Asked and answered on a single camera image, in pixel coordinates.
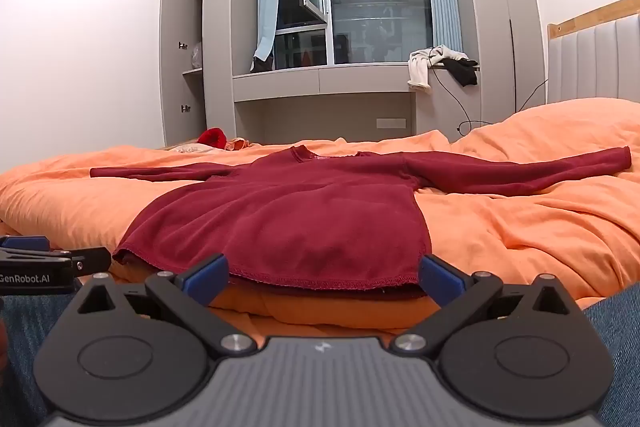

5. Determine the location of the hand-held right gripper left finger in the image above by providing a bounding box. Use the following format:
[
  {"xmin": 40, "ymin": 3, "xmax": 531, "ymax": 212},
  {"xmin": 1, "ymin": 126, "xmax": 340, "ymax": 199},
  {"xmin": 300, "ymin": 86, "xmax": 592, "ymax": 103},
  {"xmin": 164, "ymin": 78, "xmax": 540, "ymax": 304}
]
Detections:
[{"xmin": 74, "ymin": 253, "xmax": 256, "ymax": 358}]

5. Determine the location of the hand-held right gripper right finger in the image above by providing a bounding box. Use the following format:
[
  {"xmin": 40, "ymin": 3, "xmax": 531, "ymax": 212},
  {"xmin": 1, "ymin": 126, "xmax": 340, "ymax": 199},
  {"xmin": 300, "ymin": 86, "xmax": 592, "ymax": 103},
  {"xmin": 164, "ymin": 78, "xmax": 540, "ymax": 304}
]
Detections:
[{"xmin": 390, "ymin": 253, "xmax": 577, "ymax": 358}]

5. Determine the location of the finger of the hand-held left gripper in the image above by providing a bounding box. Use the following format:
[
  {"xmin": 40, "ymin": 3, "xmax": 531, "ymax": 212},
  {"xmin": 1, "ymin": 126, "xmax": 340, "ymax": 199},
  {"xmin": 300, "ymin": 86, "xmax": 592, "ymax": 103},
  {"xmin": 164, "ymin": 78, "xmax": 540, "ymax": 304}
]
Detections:
[
  {"xmin": 0, "ymin": 235, "xmax": 52, "ymax": 254},
  {"xmin": 50, "ymin": 247, "xmax": 112, "ymax": 277}
]

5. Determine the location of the dark red sweater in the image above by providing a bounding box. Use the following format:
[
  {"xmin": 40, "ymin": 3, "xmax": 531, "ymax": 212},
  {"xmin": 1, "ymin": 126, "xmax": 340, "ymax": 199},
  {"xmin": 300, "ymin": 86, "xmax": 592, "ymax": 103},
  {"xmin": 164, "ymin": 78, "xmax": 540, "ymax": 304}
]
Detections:
[{"xmin": 90, "ymin": 145, "xmax": 632, "ymax": 293}]

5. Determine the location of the orange blanket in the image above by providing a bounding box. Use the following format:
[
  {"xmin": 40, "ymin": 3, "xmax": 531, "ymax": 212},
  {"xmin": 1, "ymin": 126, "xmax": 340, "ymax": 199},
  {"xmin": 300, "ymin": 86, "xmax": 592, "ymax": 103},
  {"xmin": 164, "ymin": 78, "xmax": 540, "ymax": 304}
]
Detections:
[{"xmin": 0, "ymin": 99, "xmax": 640, "ymax": 333}]

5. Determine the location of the beige patterned cloth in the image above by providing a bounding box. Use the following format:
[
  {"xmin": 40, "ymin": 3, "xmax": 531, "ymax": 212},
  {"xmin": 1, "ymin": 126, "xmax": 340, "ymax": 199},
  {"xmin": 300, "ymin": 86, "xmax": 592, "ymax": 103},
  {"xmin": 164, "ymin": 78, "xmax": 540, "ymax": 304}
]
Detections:
[{"xmin": 171, "ymin": 143, "xmax": 216, "ymax": 156}]

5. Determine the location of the red plush item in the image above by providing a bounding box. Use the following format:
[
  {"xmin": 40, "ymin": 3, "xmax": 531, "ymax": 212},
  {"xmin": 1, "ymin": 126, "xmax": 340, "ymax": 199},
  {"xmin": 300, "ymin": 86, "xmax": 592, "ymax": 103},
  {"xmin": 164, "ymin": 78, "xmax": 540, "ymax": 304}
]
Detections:
[{"xmin": 197, "ymin": 127, "xmax": 227, "ymax": 148}]

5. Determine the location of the grey window seat unit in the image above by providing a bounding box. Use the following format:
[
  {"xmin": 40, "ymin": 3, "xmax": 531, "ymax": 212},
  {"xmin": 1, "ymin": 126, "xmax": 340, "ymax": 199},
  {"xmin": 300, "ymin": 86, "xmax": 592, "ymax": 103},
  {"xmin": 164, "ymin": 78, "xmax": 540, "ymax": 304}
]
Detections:
[{"xmin": 232, "ymin": 63, "xmax": 418, "ymax": 145}]

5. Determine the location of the black cloth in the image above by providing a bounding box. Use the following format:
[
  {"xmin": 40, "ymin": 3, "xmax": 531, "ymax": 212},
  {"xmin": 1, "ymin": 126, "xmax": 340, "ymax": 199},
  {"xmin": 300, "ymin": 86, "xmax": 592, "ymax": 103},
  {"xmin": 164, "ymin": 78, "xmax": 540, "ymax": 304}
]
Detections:
[{"xmin": 442, "ymin": 58, "xmax": 480, "ymax": 88}]

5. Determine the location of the grey wardrobe with open door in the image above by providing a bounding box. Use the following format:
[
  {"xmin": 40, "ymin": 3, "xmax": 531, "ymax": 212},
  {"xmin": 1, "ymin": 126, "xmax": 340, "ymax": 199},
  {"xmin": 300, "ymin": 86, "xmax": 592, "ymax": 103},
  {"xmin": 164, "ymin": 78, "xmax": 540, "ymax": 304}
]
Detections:
[{"xmin": 159, "ymin": 0, "xmax": 237, "ymax": 148}]

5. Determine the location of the grey padded wooden headboard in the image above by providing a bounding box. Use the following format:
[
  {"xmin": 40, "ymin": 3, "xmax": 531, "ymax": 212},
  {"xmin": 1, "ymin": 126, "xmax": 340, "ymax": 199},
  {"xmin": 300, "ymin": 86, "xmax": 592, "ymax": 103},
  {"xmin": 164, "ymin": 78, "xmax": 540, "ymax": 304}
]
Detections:
[{"xmin": 546, "ymin": 0, "xmax": 640, "ymax": 105}]

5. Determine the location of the grey tall closed wardrobe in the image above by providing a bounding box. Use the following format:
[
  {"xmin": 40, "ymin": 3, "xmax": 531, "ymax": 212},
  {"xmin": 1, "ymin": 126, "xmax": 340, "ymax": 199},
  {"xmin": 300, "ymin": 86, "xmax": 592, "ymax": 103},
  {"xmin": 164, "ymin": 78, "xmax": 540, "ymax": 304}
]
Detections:
[{"xmin": 444, "ymin": 0, "xmax": 550, "ymax": 130}]

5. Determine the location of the black cable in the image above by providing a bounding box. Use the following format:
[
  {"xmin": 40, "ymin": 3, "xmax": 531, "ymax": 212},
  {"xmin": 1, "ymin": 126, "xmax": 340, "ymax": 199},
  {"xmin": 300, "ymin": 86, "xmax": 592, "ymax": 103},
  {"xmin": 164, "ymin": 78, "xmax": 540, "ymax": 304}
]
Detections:
[{"xmin": 430, "ymin": 67, "xmax": 548, "ymax": 132}]

